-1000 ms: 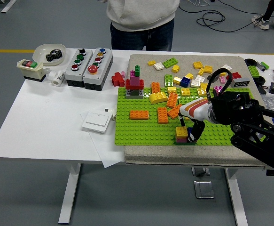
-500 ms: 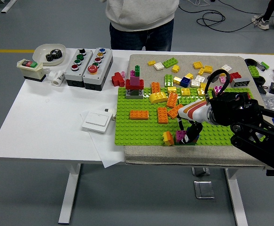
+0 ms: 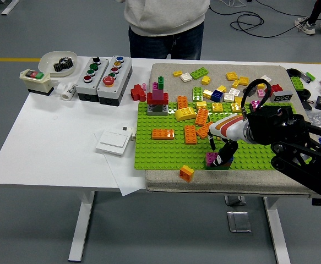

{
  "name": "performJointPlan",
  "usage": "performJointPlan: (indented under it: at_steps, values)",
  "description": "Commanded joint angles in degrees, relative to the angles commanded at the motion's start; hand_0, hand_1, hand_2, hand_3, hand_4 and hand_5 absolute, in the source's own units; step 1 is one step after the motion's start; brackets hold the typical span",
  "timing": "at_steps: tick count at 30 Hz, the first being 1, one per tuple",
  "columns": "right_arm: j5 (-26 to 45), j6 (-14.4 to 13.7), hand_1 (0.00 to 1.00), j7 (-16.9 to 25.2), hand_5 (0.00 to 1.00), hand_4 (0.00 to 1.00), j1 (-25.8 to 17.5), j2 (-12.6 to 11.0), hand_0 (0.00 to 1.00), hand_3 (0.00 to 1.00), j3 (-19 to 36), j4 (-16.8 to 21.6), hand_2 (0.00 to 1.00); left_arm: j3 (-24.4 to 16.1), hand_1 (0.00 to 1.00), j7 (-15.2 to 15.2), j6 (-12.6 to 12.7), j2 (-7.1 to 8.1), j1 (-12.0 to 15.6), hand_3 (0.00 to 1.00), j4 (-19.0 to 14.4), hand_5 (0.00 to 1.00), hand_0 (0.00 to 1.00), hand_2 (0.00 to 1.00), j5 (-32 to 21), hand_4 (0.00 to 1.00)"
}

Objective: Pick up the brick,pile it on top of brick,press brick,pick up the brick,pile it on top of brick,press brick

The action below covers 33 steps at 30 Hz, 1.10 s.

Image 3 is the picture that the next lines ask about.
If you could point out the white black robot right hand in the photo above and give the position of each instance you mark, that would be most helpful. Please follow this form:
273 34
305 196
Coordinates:
229 127

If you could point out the blue square brick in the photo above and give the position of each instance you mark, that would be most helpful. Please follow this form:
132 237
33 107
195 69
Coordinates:
231 159
217 96

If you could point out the magenta square brick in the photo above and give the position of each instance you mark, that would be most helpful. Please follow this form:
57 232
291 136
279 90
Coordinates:
210 157
255 104

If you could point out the lime green long brick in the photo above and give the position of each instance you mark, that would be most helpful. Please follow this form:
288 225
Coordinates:
216 117
198 94

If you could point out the yellow tall brick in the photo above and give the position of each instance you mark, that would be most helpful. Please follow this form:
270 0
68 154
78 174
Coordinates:
205 80

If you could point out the yellow orange brick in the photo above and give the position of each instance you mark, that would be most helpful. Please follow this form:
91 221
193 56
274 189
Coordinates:
186 173

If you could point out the yellow square brick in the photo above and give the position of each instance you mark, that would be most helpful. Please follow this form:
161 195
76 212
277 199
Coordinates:
231 75
238 100
217 107
201 104
260 86
207 94
243 80
236 107
221 88

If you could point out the orange long brick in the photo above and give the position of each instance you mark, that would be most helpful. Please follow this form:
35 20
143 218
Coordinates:
201 117
163 134
190 134
203 131

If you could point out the white square brick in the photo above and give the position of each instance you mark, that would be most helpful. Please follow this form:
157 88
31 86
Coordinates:
186 77
266 78
234 91
229 97

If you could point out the dark green square brick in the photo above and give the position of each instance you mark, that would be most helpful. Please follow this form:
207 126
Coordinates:
211 168

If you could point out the dark grey roof brick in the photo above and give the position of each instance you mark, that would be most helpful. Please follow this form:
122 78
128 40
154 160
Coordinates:
253 89

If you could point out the yellow curved brick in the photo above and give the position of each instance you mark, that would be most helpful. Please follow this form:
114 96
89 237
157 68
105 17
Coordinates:
185 114

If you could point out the small pink brick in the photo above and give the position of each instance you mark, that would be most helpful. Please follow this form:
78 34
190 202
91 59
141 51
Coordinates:
260 93
144 87

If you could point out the grey brick with holes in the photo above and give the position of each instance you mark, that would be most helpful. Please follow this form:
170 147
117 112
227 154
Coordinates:
280 96

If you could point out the red arch brick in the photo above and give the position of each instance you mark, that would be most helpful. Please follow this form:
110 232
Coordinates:
276 88

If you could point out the dark olive wedge brick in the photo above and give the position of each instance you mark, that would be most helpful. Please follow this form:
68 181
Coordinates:
157 108

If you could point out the small yellow flat brick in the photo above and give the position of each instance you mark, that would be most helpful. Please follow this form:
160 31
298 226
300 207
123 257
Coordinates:
177 73

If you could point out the pink tall brick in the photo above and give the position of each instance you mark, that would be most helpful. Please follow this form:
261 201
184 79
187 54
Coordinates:
158 94

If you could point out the grey flat base brick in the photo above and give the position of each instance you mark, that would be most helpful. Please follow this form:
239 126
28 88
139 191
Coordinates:
149 112

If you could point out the green narrow brick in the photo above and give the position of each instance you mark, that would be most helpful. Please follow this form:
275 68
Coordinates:
160 81

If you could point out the red wide brick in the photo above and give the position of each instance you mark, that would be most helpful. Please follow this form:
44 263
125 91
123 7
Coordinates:
150 99

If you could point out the red brick cluster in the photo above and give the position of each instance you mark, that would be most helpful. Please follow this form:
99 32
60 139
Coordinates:
136 93

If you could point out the lime green studded baseplate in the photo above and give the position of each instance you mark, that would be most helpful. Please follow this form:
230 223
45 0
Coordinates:
163 154

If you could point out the grey-brown foam mat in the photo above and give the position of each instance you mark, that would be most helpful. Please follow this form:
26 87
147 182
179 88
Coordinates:
176 184

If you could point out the silver black clamp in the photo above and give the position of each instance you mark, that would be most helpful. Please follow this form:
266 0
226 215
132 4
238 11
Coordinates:
304 77

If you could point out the metal floor plate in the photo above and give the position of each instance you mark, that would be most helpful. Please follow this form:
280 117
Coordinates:
238 221

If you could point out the small green block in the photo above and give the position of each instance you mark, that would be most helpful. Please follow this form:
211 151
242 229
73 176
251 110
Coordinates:
310 74

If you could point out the white paper sheet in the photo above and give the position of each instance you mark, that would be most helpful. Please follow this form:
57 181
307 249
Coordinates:
127 181

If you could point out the grey emergency-stop control box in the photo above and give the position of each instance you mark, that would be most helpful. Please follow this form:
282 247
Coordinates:
116 89

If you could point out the grey four-button control box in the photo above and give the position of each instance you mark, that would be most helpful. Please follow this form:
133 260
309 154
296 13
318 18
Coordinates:
83 88

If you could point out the white pipe fitting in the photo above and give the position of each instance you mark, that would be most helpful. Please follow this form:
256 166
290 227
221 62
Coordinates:
68 92

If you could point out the black metal gear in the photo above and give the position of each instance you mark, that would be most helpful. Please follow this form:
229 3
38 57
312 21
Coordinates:
58 66
67 62

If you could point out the white desk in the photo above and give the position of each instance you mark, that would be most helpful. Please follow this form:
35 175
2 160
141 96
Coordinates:
53 137

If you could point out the white plastic bowl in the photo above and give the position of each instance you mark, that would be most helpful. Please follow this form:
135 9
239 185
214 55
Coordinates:
48 59

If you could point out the white desk foot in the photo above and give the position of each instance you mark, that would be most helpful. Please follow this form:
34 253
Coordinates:
10 6

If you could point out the grey metal bracket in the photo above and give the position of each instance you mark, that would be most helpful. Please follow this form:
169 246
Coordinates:
236 200

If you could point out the black flat bracket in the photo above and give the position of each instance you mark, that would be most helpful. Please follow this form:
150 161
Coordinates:
306 104

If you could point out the white wall switch plate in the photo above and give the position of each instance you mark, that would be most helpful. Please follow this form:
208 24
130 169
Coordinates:
112 143

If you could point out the cream red-green switch box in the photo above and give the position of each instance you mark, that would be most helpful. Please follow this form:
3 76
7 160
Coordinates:
36 82

